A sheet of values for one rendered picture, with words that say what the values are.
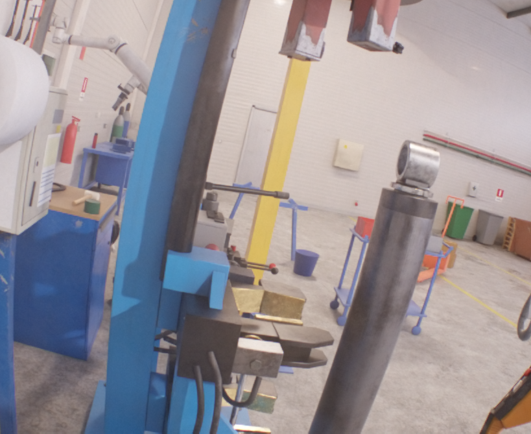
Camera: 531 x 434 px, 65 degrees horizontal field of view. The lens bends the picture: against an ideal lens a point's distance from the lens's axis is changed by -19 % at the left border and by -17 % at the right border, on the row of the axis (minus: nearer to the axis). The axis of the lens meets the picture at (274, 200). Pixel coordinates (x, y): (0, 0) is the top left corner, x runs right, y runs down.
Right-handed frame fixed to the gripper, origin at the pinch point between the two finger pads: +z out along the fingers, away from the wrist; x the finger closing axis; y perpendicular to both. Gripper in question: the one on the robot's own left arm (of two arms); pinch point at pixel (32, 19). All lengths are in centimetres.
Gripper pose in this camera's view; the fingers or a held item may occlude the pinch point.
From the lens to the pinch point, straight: 399.9
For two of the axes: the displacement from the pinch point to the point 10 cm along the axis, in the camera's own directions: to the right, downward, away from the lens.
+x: 1.4, 2.9, -9.5
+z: -9.6, -1.9, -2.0
